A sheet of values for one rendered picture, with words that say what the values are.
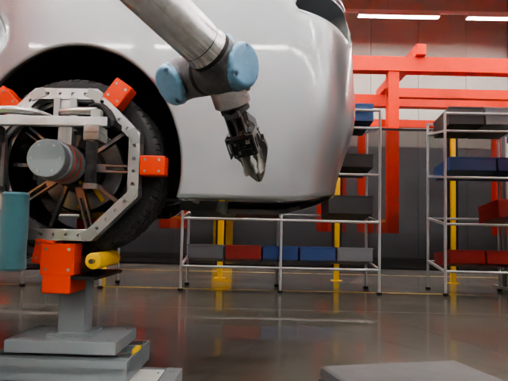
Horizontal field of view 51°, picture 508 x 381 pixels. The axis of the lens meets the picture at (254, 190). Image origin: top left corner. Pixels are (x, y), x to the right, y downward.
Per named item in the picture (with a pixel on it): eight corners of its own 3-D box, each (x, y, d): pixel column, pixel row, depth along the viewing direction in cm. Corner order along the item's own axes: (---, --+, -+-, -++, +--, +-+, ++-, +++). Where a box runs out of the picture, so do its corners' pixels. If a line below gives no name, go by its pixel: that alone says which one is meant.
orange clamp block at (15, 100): (29, 106, 197) (13, 90, 197) (19, 102, 189) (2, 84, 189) (14, 120, 196) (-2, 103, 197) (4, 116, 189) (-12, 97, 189)
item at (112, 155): (134, 197, 209) (113, 120, 211) (129, 196, 201) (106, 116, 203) (56, 221, 209) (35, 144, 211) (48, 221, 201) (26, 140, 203)
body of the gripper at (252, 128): (230, 162, 129) (215, 116, 124) (236, 149, 136) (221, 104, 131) (260, 156, 127) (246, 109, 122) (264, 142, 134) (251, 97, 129)
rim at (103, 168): (156, 114, 220) (35, 110, 221) (143, 100, 197) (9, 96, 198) (150, 236, 216) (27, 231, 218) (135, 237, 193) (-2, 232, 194)
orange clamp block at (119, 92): (122, 113, 196) (137, 93, 196) (116, 107, 188) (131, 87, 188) (107, 101, 196) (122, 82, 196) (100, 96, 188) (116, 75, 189)
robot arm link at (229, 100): (214, 86, 130) (251, 77, 128) (220, 105, 132) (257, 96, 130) (205, 97, 123) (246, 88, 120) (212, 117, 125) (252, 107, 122)
